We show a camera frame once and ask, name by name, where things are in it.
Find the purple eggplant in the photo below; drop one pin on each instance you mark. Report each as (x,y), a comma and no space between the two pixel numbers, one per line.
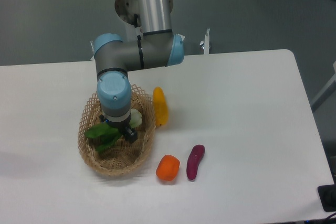
(195,157)

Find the black device at table edge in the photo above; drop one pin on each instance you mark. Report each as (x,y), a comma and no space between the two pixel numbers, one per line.
(327,197)

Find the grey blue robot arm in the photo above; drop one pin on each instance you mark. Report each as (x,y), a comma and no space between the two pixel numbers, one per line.
(156,47)

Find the yellow pepper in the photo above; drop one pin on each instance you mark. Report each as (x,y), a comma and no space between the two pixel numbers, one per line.
(160,107)

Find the woven wicker basket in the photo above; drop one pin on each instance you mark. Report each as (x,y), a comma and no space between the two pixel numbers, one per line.
(123,157)

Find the white frame bracket right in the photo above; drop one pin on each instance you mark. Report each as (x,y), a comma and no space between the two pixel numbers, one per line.
(202,48)

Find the white table leg right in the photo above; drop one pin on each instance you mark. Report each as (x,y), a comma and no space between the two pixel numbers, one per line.
(325,92)

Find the orange pepper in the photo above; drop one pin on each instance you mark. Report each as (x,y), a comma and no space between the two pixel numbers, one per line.
(168,168)

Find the white frame bracket left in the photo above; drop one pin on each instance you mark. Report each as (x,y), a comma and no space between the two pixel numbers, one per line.
(93,50)

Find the white frame bracket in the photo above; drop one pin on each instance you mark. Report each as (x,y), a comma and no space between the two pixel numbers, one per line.
(93,50)
(202,48)

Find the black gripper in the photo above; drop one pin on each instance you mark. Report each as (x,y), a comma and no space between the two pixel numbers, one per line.
(129,133)

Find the green bok choy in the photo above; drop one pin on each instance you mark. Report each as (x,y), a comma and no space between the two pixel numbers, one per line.
(108,135)

